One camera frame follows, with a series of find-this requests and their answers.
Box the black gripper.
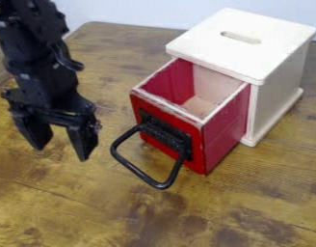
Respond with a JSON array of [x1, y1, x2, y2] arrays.
[[1, 60, 101, 162]]

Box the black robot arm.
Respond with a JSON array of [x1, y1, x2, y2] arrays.
[[0, 0, 100, 161]]

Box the red wooden drawer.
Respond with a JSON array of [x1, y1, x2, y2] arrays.
[[129, 59, 251, 175]]

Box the white wooden box cabinet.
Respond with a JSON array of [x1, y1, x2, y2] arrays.
[[165, 8, 316, 147]]

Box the black metal drawer handle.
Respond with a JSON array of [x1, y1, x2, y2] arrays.
[[109, 109, 193, 191]]

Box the black cable loop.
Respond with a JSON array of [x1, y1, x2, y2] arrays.
[[49, 41, 87, 72]]

